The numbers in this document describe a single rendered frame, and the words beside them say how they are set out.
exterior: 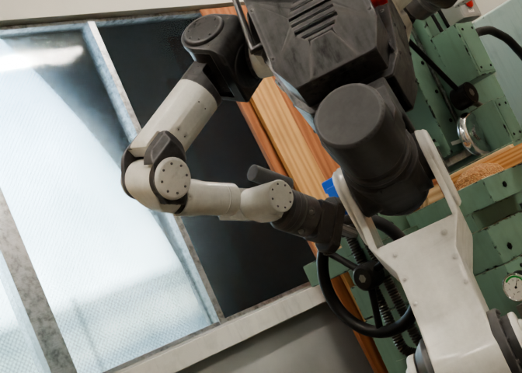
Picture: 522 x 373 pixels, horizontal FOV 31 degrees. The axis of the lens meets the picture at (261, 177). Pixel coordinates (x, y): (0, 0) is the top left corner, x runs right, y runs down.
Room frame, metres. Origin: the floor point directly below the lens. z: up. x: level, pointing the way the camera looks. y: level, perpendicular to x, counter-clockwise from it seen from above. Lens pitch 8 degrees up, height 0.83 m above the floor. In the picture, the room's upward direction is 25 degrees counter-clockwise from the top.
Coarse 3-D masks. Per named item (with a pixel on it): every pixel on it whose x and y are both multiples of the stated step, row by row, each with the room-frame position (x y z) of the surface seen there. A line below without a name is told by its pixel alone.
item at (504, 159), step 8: (520, 144) 2.19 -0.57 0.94; (504, 152) 2.22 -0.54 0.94; (512, 152) 2.21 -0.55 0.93; (520, 152) 2.20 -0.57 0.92; (488, 160) 2.25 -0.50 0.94; (496, 160) 2.24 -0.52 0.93; (504, 160) 2.23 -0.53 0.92; (512, 160) 2.22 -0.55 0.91; (520, 160) 2.20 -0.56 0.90; (504, 168) 2.23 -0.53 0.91; (456, 176) 2.32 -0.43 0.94
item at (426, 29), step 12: (420, 24) 2.47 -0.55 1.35; (432, 24) 2.48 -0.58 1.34; (444, 24) 2.53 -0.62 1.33; (420, 36) 2.48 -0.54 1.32; (432, 36) 2.46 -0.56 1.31; (432, 48) 2.47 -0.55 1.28; (432, 60) 2.48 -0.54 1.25; (444, 72) 2.47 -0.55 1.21; (444, 84) 2.48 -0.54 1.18; (480, 84) 2.55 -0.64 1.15; (492, 84) 2.59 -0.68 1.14; (480, 96) 2.53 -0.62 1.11; (492, 96) 2.57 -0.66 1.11; (468, 108) 2.47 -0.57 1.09; (456, 168) 2.53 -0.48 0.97
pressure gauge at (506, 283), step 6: (516, 270) 2.07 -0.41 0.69; (510, 276) 2.06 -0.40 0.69; (516, 276) 2.05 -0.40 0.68; (504, 282) 2.07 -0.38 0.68; (510, 282) 2.06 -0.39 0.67; (516, 282) 2.06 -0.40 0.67; (504, 288) 2.08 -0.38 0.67; (510, 288) 2.07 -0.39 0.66; (516, 288) 2.06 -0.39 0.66; (510, 294) 2.07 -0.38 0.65; (516, 294) 2.06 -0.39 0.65; (516, 300) 2.07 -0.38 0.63
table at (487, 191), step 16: (496, 176) 2.15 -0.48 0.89; (512, 176) 2.19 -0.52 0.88; (464, 192) 2.14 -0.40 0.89; (480, 192) 2.12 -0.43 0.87; (496, 192) 2.12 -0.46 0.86; (512, 192) 2.17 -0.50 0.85; (432, 208) 2.21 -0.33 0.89; (448, 208) 2.18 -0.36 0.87; (464, 208) 2.15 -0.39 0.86; (480, 208) 2.13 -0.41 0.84; (416, 224) 2.25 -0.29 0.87; (384, 240) 2.20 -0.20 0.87; (352, 256) 2.27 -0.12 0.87; (368, 256) 2.24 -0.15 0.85; (336, 272) 2.44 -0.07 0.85
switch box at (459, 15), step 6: (474, 0) 2.55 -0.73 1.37; (462, 6) 2.50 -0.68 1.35; (474, 6) 2.54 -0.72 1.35; (444, 12) 2.52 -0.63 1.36; (450, 12) 2.51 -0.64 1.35; (456, 12) 2.50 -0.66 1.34; (462, 12) 2.49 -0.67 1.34; (468, 12) 2.51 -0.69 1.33; (474, 12) 2.53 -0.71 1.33; (480, 12) 2.55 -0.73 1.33; (450, 18) 2.51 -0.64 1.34; (456, 18) 2.50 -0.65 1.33; (462, 18) 2.49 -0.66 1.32; (468, 18) 2.52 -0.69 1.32; (474, 18) 2.55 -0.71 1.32; (450, 24) 2.52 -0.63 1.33
